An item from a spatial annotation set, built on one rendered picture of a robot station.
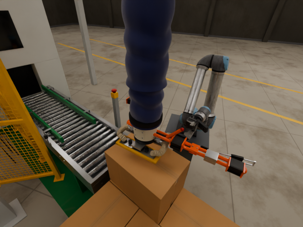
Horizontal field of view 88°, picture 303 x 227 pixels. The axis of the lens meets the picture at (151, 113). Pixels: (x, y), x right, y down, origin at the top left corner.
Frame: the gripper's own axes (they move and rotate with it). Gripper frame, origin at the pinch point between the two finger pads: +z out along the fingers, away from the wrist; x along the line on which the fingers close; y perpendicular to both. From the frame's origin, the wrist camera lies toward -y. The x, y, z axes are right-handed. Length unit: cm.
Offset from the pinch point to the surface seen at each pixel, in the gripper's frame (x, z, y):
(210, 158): 1.2, 12.1, -19.3
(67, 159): -65, 47, 106
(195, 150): 1.5, 12.1, -10.0
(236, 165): 2.4, 9.3, -32.5
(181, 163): -29.9, 2.6, -0.5
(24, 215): -123, 103, 126
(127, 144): -10.4, 27.4, 33.3
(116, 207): -70, 47, 32
